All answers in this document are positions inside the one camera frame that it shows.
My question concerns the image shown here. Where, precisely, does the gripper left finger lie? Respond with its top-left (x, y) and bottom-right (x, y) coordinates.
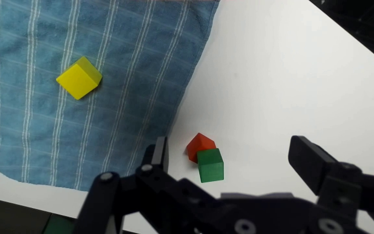
top-left (72, 136), bottom-right (221, 234)

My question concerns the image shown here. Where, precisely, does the green block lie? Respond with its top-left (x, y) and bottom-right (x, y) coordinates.
top-left (197, 148), bottom-right (224, 183)

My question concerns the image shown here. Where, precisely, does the yellow block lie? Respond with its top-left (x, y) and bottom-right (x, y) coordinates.
top-left (56, 56), bottom-right (103, 100)

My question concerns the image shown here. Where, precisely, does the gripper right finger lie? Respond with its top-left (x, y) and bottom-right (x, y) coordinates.
top-left (288, 136), bottom-right (374, 234)

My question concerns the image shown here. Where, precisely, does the blue striped towel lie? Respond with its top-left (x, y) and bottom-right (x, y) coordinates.
top-left (0, 0), bottom-right (220, 191)

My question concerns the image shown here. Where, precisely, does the red block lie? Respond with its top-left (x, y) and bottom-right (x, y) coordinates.
top-left (187, 133), bottom-right (217, 163)

